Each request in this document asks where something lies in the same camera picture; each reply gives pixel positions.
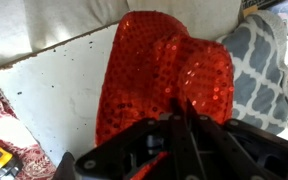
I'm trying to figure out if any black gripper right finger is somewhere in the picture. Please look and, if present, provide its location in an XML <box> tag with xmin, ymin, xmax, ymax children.
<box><xmin>183</xmin><ymin>99</ymin><xmax>288</xmax><ymax>180</ymax></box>

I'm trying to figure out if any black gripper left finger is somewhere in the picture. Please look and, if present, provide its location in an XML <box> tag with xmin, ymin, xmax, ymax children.
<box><xmin>52</xmin><ymin>98</ymin><xmax>198</xmax><ymax>180</ymax></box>

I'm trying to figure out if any red-orange sequin hat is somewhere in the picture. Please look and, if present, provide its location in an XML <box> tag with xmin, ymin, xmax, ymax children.
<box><xmin>94</xmin><ymin>10</ymin><xmax>236</xmax><ymax>180</ymax></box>

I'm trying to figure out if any grey white patterned blanket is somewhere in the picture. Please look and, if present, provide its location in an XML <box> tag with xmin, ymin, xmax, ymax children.
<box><xmin>217</xmin><ymin>9</ymin><xmax>288</xmax><ymax>136</ymax></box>

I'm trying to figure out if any red white patterned cloth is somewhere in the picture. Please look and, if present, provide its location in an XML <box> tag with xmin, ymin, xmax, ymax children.
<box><xmin>0</xmin><ymin>83</ymin><xmax>57</xmax><ymax>180</ymax></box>

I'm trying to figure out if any white sofa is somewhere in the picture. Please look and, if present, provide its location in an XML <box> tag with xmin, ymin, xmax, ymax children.
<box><xmin>0</xmin><ymin>0</ymin><xmax>128</xmax><ymax>78</ymax></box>

